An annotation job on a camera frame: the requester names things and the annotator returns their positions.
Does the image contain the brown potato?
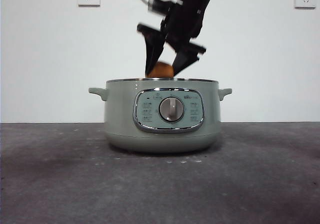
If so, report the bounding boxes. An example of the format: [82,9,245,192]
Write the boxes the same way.
[147,61,174,79]

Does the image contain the pale green electric pot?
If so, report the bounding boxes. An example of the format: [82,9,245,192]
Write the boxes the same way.
[88,78,233,155]

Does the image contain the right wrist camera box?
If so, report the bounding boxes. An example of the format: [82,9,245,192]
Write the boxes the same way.
[148,0,177,16]

